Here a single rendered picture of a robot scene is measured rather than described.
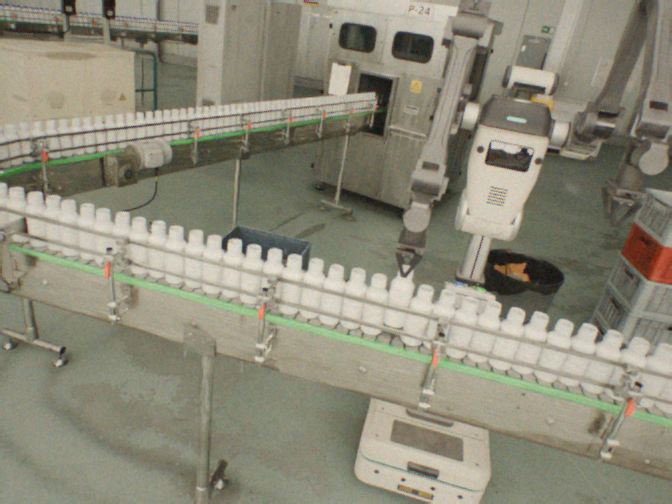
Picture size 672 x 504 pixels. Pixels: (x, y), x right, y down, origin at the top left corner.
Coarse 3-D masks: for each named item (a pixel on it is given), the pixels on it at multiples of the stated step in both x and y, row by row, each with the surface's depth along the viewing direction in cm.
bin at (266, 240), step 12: (240, 228) 197; (252, 228) 196; (228, 240) 189; (252, 240) 198; (264, 240) 196; (276, 240) 195; (288, 240) 194; (300, 240) 192; (264, 252) 199; (288, 252) 196; (300, 252) 195; (240, 372) 158
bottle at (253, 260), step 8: (248, 248) 132; (256, 248) 134; (248, 256) 131; (256, 256) 131; (248, 264) 131; (256, 264) 132; (248, 280) 133; (256, 280) 133; (240, 288) 136; (248, 288) 134; (256, 288) 134; (240, 296) 137; (248, 296) 135; (248, 304) 136
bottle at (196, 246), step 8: (192, 232) 136; (200, 232) 136; (192, 240) 134; (200, 240) 135; (192, 248) 135; (200, 248) 135; (200, 256) 136; (184, 264) 138; (192, 264) 136; (200, 264) 137; (184, 272) 139; (192, 272) 137; (200, 272) 138; (184, 280) 140
